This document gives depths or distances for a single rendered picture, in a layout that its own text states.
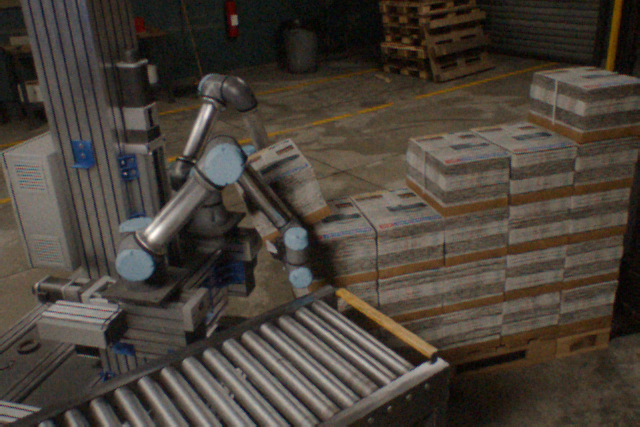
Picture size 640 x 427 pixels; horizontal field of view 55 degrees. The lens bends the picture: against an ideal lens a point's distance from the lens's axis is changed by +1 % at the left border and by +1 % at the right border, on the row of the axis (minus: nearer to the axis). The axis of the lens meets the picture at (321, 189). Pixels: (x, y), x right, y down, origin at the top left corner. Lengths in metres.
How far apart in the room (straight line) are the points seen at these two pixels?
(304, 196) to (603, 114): 1.25
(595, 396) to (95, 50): 2.43
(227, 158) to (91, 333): 0.78
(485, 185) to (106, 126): 1.45
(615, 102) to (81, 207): 2.11
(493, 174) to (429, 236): 0.35
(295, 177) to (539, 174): 1.01
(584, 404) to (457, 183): 1.12
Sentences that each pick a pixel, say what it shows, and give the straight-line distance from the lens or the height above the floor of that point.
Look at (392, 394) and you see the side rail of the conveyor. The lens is 1.67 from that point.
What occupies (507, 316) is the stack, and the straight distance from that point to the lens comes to 2.91.
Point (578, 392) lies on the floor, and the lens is 3.05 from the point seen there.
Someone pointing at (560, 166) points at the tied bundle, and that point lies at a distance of 2.71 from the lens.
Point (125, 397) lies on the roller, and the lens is 1.78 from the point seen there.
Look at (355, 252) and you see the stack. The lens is 2.42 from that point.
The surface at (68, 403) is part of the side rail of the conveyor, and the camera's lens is 1.83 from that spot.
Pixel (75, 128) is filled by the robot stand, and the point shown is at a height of 1.32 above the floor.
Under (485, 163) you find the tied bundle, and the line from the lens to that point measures 2.51.
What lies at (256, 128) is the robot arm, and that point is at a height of 1.14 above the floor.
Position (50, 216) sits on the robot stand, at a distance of 2.47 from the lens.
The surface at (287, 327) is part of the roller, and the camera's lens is 1.94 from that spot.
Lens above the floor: 1.89
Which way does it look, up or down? 22 degrees down
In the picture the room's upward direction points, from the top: 3 degrees counter-clockwise
